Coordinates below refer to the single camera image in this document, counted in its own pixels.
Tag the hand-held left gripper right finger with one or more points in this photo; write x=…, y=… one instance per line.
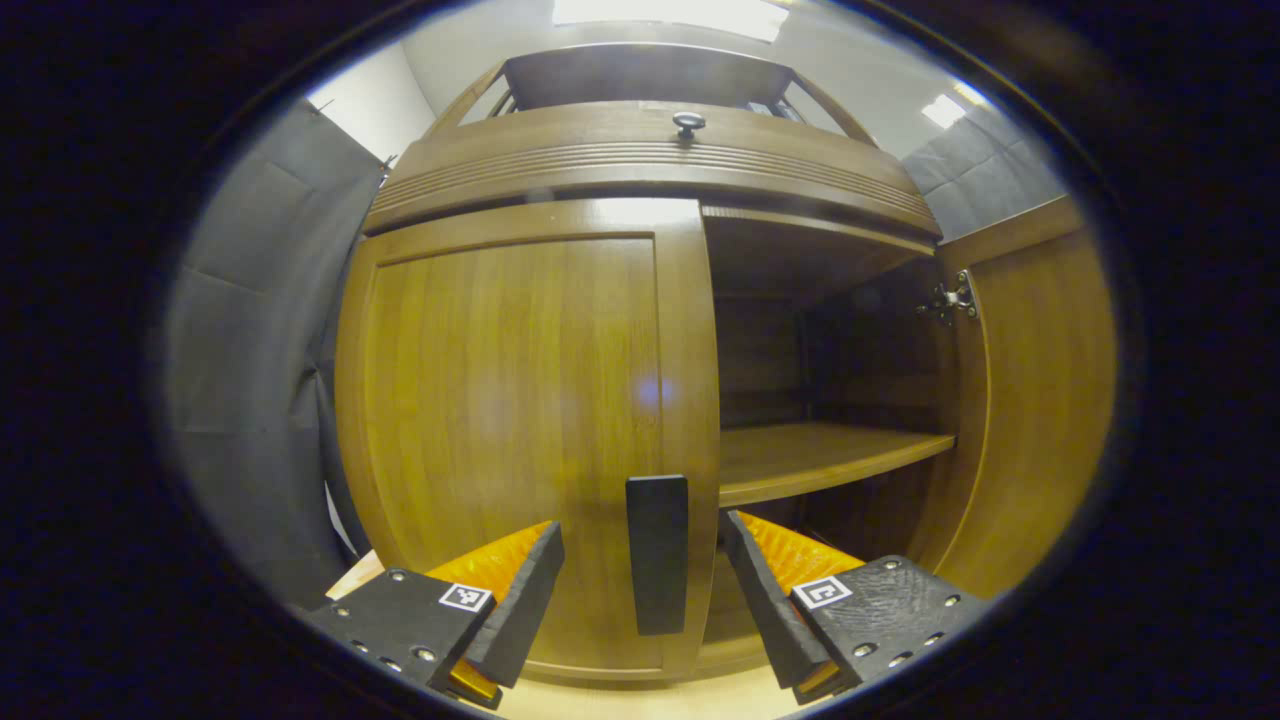
x=770, y=610

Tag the metal door hinge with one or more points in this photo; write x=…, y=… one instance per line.
x=950, y=298

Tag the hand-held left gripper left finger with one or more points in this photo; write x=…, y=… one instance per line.
x=525, y=610

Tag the wooden cabinet drawer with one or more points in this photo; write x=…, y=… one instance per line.
x=560, y=140

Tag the black backdrop cloth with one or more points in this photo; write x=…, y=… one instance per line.
x=250, y=350

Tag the large ceiling light panel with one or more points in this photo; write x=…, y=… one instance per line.
x=670, y=15

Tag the small ceiling light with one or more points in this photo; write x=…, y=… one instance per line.
x=943, y=110

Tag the wooden cabinet shelf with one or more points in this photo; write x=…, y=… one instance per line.
x=810, y=455

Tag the black drawer knob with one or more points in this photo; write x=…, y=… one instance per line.
x=688, y=123

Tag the wooden double-door shoe cabinet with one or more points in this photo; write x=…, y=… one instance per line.
x=800, y=250

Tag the wooden shoe cabinet door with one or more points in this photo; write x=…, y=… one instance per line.
x=1040, y=400
x=500, y=400

